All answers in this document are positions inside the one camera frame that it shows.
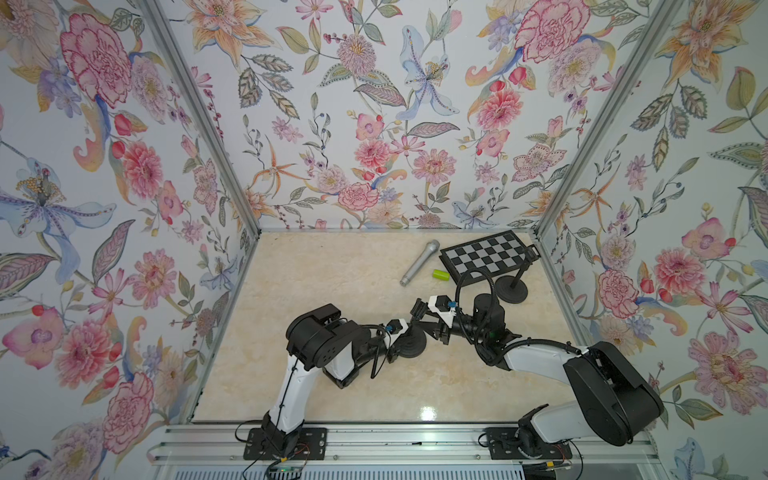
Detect silver microphone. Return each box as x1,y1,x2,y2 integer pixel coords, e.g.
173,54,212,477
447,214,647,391
399,240,440,287

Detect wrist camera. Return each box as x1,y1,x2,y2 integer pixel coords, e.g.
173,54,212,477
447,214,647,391
384,319,409,348
427,295,457,329

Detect black stand pole with clip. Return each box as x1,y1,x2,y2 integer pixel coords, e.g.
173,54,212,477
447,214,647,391
512,244,541,288

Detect green cylinder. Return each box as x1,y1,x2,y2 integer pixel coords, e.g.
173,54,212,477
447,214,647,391
432,269,451,281

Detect black round stand base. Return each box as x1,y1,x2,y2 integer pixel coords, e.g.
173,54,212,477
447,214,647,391
494,276,528,304

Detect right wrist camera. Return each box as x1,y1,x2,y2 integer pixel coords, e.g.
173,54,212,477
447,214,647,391
427,295,457,329

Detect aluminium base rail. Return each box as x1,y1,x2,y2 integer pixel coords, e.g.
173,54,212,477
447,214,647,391
148,423,667,479

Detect black checkered chess box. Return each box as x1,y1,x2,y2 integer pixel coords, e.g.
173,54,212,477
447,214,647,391
439,230,528,285

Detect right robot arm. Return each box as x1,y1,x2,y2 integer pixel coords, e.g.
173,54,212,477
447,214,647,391
410,272,664,459

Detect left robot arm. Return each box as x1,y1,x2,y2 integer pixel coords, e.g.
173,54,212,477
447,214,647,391
261,303,426,456

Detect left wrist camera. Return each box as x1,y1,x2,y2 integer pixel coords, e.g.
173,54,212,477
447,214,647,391
384,319,409,348

